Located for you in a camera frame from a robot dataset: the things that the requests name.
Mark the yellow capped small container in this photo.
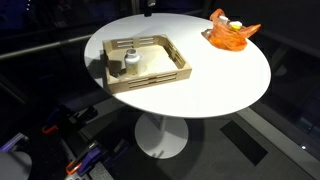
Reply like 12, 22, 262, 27
229, 20, 243, 32

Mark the grey rounded object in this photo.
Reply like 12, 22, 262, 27
0, 150, 33, 180

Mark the dark rectangular floor mat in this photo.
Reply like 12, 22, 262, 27
219, 120, 269, 167

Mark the white table pedestal base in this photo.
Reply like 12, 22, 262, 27
134, 112, 190, 160

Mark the purple handled clamp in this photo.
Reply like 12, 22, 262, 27
78, 146, 104, 174

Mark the long grey metal rail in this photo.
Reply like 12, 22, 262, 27
0, 33, 96, 61

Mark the small white bottle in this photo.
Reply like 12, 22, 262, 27
218, 15, 231, 25

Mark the orange tipped clamp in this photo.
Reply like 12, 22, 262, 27
64, 159, 84, 176

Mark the light wooden slotted tray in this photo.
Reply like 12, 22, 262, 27
101, 33, 193, 95

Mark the purple bar clamp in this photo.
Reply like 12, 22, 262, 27
0, 133, 28, 151

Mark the orange plastic bag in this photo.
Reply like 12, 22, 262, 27
201, 8, 262, 52

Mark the white pill bottle orange label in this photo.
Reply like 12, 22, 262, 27
123, 53, 142, 76

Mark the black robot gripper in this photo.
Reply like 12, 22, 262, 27
143, 0, 158, 18

